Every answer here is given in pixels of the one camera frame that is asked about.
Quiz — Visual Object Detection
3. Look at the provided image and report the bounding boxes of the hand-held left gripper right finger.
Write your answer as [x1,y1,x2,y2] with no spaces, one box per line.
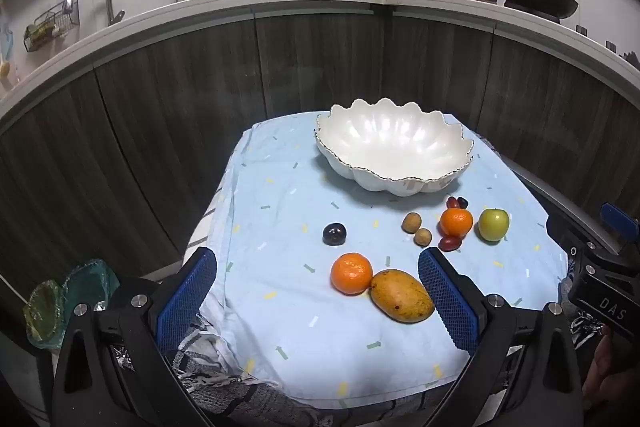
[417,247,586,427]

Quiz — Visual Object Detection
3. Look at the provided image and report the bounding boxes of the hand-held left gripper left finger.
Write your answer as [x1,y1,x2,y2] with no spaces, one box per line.
[52,247,218,427]

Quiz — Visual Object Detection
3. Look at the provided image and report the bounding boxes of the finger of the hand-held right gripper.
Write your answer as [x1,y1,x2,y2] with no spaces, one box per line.
[600,202,640,255]
[546,213,606,258]

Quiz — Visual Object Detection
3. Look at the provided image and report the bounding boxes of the large brown potato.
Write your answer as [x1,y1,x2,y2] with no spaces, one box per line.
[370,268,436,324]

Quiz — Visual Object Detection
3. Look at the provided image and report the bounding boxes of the green apple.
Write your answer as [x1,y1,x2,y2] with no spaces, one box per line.
[478,207,510,243]

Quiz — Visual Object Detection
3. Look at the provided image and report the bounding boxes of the orange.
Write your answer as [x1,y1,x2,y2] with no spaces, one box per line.
[330,252,374,296]
[439,207,474,239]

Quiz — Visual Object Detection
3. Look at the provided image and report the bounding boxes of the dark purple plum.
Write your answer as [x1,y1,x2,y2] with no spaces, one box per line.
[322,222,347,246]

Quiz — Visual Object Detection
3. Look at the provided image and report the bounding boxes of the white scalloped bowl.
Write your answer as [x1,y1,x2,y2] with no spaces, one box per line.
[314,97,475,195]

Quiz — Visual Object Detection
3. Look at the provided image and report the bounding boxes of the person's right hand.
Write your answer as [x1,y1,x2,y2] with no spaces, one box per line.
[582,324,640,413]

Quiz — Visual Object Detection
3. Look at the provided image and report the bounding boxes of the translucent teal plastic bag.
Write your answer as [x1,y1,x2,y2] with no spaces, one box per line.
[62,258,121,308]

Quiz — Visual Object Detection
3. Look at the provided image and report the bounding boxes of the translucent green plastic bag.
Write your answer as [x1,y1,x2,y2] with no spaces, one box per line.
[22,279,68,350]

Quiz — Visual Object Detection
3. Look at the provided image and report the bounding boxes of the light blue patterned cloth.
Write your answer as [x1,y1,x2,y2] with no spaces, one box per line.
[200,109,571,410]

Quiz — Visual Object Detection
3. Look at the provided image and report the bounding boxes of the dark wood kitchen cabinet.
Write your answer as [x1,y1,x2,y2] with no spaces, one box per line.
[0,2,640,358]

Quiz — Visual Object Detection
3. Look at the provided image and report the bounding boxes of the grey metal rail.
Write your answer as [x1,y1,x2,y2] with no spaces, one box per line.
[510,157,606,253]

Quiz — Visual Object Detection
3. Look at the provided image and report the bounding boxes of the black wire basket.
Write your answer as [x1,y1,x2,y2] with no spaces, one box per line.
[23,0,81,54]

